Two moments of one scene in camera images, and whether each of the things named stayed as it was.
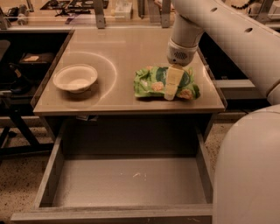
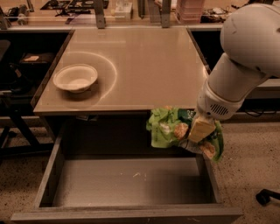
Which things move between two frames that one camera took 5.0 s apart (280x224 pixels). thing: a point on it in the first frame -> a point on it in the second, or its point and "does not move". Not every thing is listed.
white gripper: x=179 y=55 -> x=214 y=104
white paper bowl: x=75 y=78 does not move
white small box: x=122 y=11 does not move
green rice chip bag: x=152 y=80 -> x=170 y=126
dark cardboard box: x=36 y=62 does not move
